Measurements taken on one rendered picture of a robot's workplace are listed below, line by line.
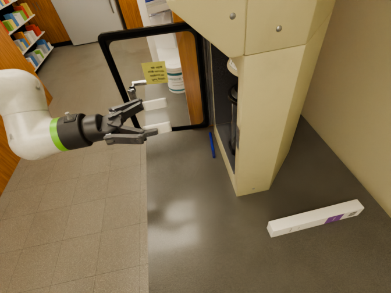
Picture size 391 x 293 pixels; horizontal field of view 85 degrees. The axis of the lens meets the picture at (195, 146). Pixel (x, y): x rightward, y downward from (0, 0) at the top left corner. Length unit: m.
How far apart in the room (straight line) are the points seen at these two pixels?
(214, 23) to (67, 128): 0.43
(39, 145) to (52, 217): 1.63
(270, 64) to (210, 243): 0.49
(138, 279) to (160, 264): 1.03
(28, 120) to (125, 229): 1.34
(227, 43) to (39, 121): 0.50
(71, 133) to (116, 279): 1.30
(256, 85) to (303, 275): 0.48
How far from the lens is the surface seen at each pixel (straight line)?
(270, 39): 0.41
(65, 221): 2.16
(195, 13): 0.36
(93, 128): 0.61
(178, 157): 0.85
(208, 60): 0.74
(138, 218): 1.86
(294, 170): 0.83
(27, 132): 0.67
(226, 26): 0.38
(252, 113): 0.48
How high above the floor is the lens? 1.58
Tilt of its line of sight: 46 degrees down
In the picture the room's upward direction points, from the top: 9 degrees counter-clockwise
